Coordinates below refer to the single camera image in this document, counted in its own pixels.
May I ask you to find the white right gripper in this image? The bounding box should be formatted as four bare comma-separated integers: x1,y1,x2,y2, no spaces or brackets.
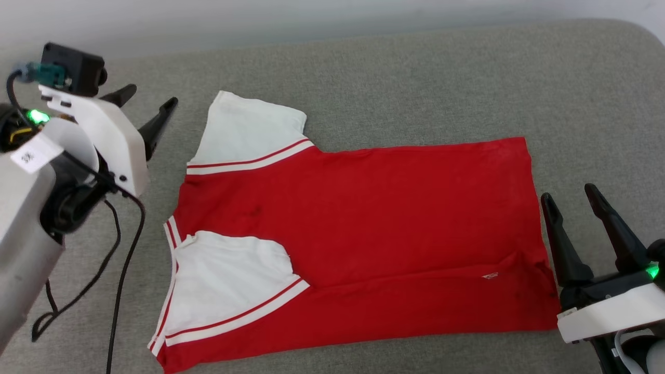
540,183,665,343

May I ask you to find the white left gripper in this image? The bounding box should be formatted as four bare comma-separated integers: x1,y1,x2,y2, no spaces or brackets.
39,84,178,198

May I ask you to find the red and white jersey shirt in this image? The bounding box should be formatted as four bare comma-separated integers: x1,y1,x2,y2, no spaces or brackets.
147,91,562,373

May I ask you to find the white paper label tag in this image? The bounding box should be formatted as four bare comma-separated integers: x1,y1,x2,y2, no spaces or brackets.
10,134,64,173

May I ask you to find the thin black cable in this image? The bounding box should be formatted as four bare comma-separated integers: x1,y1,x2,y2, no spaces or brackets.
31,200,121,342

